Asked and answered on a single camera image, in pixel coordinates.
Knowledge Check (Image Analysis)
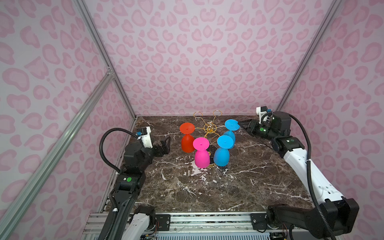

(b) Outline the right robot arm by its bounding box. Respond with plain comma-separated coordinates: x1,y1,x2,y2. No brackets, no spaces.
245,106,360,240

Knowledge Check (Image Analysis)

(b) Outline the red wine glass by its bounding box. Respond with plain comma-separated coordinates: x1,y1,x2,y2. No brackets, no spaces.
180,123,195,153

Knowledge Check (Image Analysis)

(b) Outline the aluminium corner post right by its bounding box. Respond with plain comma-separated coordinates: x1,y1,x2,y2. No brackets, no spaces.
277,0,345,111

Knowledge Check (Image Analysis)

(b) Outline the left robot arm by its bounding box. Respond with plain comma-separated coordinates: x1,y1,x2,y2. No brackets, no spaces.
98,137,171,240

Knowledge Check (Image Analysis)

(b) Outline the aluminium diagonal brace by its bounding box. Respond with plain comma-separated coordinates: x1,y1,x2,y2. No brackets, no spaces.
1,72,115,240

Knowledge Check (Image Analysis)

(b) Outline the magenta wine glass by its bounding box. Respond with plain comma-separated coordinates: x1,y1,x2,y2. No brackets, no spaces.
193,138,210,169

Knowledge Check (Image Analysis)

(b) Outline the blue wine glass front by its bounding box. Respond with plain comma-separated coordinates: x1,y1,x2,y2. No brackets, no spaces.
214,135,234,167

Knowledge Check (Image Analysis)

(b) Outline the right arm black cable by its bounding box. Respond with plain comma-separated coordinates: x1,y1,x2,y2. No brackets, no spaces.
287,113,337,240

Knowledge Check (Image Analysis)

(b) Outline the blue wine glass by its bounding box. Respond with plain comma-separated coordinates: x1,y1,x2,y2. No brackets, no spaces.
214,135,234,167
223,119,240,143

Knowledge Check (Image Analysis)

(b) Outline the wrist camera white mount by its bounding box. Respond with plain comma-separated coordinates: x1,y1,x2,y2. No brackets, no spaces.
256,106,273,125
137,127,153,149

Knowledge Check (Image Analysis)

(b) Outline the gold wire glass rack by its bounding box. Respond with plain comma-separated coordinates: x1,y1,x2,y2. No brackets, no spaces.
191,109,226,164

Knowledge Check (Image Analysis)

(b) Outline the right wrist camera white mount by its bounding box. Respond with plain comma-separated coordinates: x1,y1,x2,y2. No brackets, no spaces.
256,106,273,125

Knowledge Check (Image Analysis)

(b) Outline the aluminium corner post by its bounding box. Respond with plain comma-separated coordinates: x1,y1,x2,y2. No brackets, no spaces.
277,0,345,111
73,0,137,120

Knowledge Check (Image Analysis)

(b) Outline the aluminium corner post left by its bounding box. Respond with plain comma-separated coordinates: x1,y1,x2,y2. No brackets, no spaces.
73,0,137,120

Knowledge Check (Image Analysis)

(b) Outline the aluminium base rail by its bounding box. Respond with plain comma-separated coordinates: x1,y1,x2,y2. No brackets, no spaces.
80,211,331,240

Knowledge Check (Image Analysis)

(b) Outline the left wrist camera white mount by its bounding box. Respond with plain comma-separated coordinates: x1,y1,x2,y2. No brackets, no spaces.
137,127,153,149

